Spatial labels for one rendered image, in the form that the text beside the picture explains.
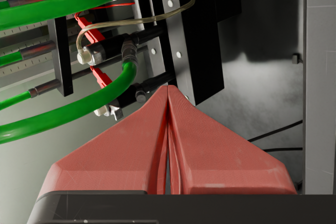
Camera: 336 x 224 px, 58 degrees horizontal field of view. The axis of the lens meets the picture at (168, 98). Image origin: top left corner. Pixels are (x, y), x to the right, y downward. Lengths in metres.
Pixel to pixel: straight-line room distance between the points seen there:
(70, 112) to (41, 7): 0.08
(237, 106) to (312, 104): 0.27
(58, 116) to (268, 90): 0.43
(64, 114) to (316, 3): 0.29
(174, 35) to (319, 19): 0.21
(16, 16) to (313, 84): 0.33
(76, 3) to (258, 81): 0.43
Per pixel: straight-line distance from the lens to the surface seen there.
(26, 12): 0.24
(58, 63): 0.60
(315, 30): 0.39
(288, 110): 0.60
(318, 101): 0.42
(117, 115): 0.42
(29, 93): 0.62
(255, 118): 0.65
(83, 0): 0.26
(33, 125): 0.25
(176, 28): 0.48
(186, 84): 0.51
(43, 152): 0.76
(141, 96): 0.45
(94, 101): 0.26
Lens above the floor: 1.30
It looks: 34 degrees down
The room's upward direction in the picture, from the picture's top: 119 degrees counter-clockwise
